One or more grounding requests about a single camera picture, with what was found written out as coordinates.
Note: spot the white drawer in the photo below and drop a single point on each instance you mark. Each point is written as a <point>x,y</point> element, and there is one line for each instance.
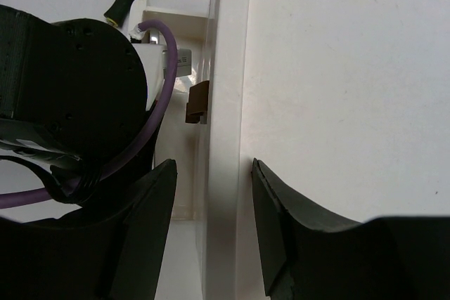
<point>181,136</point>

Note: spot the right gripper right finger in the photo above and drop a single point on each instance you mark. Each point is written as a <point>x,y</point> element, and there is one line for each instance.
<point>309,252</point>

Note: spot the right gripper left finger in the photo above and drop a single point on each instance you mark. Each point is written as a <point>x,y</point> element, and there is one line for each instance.
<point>112,248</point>

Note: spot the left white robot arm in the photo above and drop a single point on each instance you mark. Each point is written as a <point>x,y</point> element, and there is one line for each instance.
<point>75,104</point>

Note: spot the white drawer cabinet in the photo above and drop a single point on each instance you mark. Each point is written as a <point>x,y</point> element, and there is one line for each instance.
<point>346,101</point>

